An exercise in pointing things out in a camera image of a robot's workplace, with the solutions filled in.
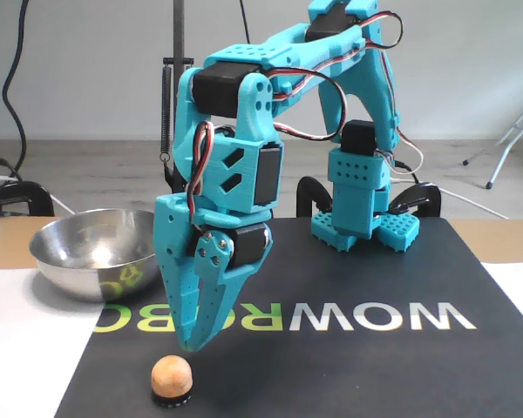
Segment thick dark hanging cable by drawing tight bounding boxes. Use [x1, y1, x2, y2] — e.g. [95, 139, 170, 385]
[1, 0, 31, 175]

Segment black power cable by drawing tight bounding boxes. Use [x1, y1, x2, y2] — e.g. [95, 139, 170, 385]
[391, 159, 421, 185]

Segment forearm servo cable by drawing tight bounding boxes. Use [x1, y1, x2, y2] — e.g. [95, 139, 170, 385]
[261, 41, 370, 143]

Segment metal bowl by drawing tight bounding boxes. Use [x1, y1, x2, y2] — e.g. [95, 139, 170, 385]
[29, 207, 161, 304]

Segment upper arm servo cable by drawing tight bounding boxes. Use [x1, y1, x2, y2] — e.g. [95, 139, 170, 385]
[359, 11, 425, 175]

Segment white metal stand legs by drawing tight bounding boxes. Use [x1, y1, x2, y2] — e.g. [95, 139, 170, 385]
[461, 89, 523, 191]

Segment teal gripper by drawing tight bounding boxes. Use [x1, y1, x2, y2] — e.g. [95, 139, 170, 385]
[154, 193, 275, 353]

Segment black camera stand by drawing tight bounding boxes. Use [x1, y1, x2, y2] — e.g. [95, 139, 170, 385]
[160, 0, 194, 195]

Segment black table clamp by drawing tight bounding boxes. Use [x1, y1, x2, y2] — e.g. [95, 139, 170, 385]
[387, 182, 443, 219]
[295, 175, 335, 219]
[0, 181, 57, 218]

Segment tan ball with black base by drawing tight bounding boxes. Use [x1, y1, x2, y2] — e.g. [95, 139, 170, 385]
[150, 354, 194, 409]

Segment black mat with WOWROBO print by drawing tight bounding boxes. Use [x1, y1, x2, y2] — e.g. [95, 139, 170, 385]
[54, 216, 523, 418]

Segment black coil spring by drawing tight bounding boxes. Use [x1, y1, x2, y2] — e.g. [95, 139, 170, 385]
[160, 64, 173, 163]

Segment gripper servo cable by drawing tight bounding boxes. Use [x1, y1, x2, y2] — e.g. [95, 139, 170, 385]
[186, 121, 217, 227]

